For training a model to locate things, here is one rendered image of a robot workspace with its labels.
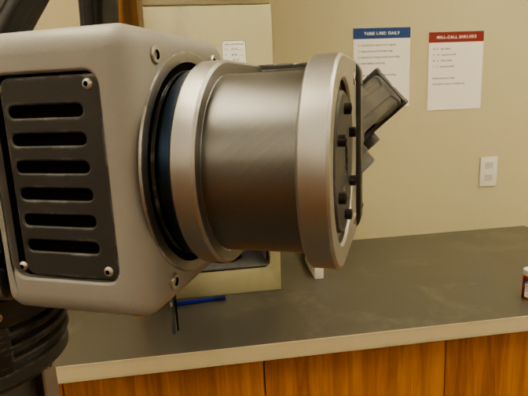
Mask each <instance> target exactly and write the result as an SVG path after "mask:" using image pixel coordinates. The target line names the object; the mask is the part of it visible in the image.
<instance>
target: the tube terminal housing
mask: <svg viewBox="0 0 528 396"><path fill-rule="evenodd" d="M142 14H143V24H144V28H146V29H150V30H153V31H160V32H163V33H167V34H171V35H177V36H181V37H185V38H188V39H195V40H199V41H202V42H208V43H210V44H211V45H213V46H214V47H215V48H216V49H217V50H218V52H219V54H220V57H221V60H222V41H228V40H246V55H247V63H249V64H257V65H265V64H273V42H272V20H271V5H270V4H266V5H188V6H149V7H142ZM268 256H269V258H268V261H267V265H268V266H266V267H262V268H252V269H235V270H226V271H217V272H208V273H199V274H198V275H197V276H196V277H194V278H193V279H192V280H191V281H190V282H189V283H188V284H187V285H186V286H185V287H184V288H183V289H182V290H181V291H180V292H178V293H177V294H176V299H186V298H194V297H203V296H212V295H228V294H236V293H245V292H260V291H269V290H277V289H281V253H280V252H279V251H268Z"/></svg>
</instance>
